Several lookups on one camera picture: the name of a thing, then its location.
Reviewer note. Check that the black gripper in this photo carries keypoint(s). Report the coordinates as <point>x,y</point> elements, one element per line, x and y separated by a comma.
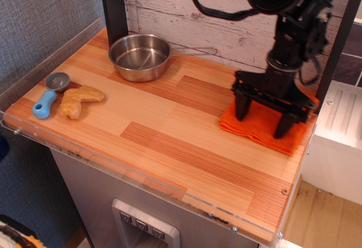
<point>276,90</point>

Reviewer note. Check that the orange knitted towel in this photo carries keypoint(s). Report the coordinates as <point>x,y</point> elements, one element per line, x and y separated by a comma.
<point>260,125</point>

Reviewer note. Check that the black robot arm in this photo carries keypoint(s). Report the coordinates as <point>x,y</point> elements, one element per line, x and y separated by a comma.
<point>300,35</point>

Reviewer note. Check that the white toy sink unit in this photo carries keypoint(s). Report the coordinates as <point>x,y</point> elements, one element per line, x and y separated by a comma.
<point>333,160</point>

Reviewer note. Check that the clear acrylic edge guard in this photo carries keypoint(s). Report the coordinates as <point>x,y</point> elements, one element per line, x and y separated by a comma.
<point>227,192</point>

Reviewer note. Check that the silver dispenser panel with buttons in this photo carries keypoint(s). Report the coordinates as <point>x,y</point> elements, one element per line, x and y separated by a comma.
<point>137,228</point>

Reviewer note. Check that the grey toy fridge cabinet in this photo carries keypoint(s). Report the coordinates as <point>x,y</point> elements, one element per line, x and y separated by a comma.
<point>93,191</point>

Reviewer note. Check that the tan toy chicken piece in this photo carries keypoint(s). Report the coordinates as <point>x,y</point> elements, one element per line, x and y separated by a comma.
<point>72,98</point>

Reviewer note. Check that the dark bag with yellow item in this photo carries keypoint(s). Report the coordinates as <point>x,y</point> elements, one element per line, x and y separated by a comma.
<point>15,234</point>

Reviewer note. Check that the dark right frame post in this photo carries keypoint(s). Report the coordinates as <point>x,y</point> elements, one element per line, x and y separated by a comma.
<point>336,51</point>

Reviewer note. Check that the dark frame post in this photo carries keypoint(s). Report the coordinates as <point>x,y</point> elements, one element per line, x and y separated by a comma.
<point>115,19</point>
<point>336,51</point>

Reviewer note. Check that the steel pot with wire handle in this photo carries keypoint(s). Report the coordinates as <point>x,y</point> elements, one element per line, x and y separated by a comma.
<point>140,57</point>

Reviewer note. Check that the dark left frame post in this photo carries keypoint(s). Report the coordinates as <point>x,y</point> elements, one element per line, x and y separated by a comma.
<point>115,19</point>

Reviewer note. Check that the blue handled grey scoop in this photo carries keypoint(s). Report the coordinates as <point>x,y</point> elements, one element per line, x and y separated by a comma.
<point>55,83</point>

